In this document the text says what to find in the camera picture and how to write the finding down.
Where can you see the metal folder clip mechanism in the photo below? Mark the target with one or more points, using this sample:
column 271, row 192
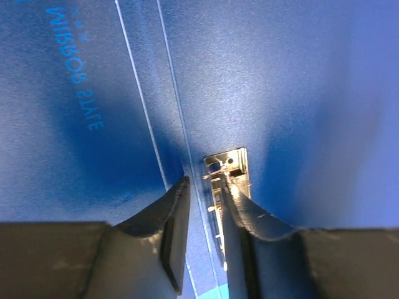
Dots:
column 233, row 163

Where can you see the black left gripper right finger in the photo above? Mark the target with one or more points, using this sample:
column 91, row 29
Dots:
column 268, row 258

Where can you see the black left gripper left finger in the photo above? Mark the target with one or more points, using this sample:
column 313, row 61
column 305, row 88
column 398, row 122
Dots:
column 141, row 257

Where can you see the blue plastic folder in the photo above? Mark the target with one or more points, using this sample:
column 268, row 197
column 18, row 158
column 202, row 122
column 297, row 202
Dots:
column 105, row 104

